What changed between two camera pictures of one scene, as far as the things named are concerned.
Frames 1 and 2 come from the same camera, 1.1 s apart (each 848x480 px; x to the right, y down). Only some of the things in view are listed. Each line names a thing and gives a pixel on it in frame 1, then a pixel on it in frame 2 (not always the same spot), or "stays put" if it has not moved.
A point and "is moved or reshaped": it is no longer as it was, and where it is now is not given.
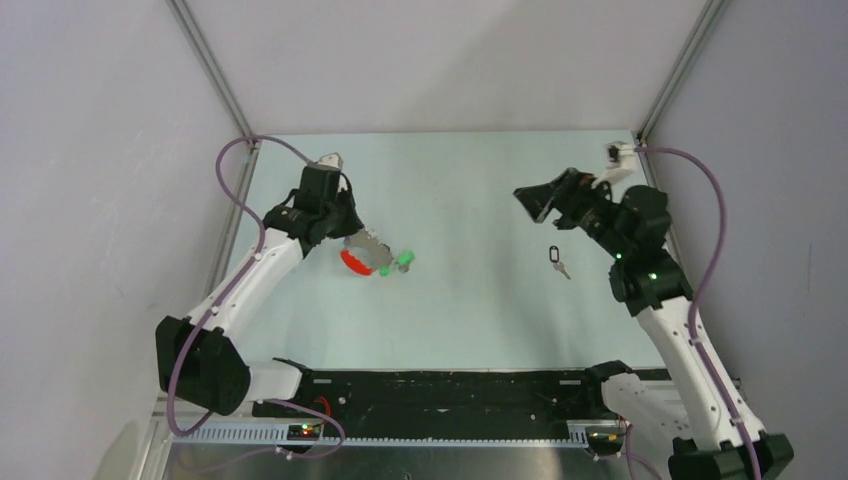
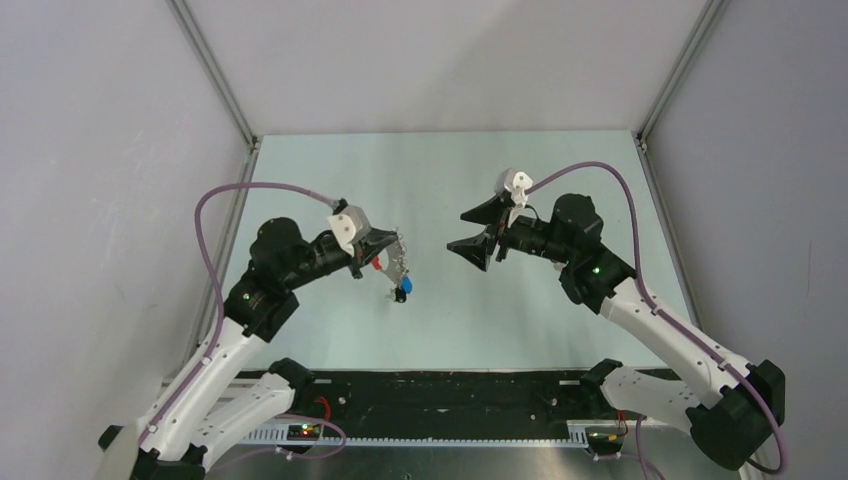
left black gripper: (353, 223) to (376, 242)
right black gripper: (572, 187) to (479, 248)
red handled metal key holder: (364, 253) is moved or reshaped
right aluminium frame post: (709, 21) stays put
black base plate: (439, 395) stays put
